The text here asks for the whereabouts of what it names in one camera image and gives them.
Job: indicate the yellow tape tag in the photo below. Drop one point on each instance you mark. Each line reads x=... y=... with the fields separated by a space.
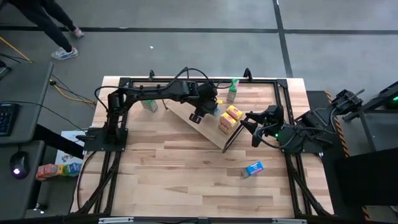
x=219 y=101

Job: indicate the person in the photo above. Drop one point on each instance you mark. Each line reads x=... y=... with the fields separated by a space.
x=46 y=28

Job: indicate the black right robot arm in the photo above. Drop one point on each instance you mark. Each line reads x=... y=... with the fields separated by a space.
x=311 y=124

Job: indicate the black frame clamp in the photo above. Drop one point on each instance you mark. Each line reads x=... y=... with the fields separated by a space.
x=247 y=74
x=151 y=74

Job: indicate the grey desk top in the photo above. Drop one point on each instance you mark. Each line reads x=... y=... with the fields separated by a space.
x=18 y=196
x=25 y=87

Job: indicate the large black box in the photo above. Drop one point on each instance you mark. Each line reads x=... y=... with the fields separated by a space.
x=367 y=177

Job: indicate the silver metal bracket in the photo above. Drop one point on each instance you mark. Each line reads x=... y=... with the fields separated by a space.
x=289 y=221
x=115 y=220

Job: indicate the colourful cereal multipack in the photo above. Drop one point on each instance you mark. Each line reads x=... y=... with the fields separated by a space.
x=59 y=170

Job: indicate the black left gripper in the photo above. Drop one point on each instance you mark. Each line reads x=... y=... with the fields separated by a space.
x=206 y=96

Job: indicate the black keyboard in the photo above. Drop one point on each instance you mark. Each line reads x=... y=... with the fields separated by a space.
x=7 y=119

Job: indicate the green and white cereal box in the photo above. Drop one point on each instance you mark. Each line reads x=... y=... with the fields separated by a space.
x=232 y=91

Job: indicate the black computer mouse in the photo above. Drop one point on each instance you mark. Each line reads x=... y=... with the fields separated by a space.
x=20 y=165

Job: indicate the blue cereal box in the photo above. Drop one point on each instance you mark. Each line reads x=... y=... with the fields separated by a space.
x=253 y=169
x=218 y=112

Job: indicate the green Apple Jacks cereal box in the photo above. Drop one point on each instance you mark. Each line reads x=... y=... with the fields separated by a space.
x=150 y=105

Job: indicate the wood shelf with black frame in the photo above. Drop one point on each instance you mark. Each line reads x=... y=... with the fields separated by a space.
x=205 y=129

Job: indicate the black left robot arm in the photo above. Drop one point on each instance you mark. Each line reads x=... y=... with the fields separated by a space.
x=155 y=90

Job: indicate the shiny desk foot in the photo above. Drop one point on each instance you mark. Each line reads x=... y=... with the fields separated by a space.
x=40 y=208

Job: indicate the yellow cereal box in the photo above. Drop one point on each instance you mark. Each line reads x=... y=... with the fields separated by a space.
x=227 y=123
x=234 y=112

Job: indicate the white printed paper bag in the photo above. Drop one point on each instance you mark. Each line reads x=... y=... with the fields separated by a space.
x=66 y=157

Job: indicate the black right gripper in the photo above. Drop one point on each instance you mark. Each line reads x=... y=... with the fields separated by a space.
x=273 y=115

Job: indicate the black mat with hazard stripe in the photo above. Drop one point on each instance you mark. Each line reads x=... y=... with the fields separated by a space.
x=329 y=174

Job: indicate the black metal table frame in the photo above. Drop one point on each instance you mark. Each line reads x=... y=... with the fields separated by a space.
x=292 y=183

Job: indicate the black metal stand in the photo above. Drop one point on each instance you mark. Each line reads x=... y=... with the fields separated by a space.
x=373 y=104

